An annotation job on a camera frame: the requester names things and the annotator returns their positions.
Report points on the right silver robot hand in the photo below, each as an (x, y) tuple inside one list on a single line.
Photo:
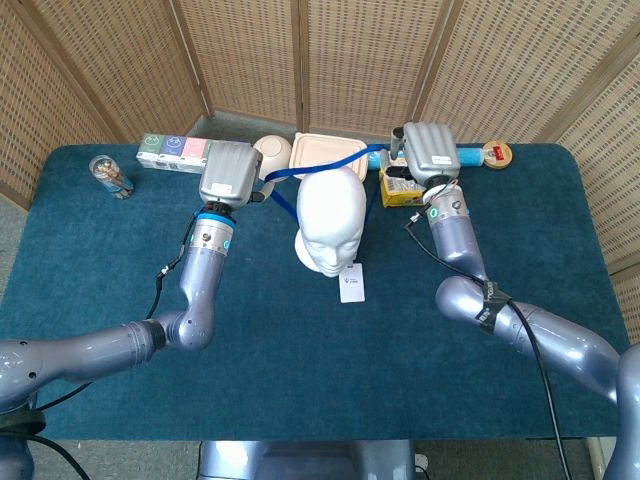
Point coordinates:
[(430, 150)]

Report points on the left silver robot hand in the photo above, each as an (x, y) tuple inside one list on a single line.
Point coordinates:
[(227, 170)]

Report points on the white plastic ID badge card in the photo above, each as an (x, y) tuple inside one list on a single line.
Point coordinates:
[(351, 287)]

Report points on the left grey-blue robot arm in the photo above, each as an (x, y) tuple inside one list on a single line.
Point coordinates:
[(200, 280)]

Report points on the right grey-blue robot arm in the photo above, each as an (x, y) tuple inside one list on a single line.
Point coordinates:
[(455, 235)]

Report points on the light blue roll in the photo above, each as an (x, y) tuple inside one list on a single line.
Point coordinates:
[(470, 156)]

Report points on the beige upturned bowl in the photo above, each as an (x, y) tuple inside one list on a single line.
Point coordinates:
[(277, 150)]

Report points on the yellow snack bag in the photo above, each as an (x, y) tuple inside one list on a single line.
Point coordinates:
[(395, 197)]

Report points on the pastel tissue multipack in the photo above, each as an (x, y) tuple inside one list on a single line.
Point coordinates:
[(170, 147)]

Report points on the round tin with red label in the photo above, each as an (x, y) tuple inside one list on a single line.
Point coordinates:
[(497, 155)]

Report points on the beige lidded food container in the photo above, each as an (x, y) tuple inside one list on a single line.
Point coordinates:
[(320, 150)]

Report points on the woven folding screen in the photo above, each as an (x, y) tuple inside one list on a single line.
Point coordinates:
[(240, 60)]

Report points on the white foam mannequin head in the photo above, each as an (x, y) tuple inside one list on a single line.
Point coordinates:
[(330, 215)]

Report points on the clear jar of sticks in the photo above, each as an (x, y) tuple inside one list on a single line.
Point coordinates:
[(112, 180)]

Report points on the teal table cloth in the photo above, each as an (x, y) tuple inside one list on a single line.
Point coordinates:
[(300, 360)]

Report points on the grey robot torso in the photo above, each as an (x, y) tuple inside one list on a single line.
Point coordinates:
[(300, 460)]

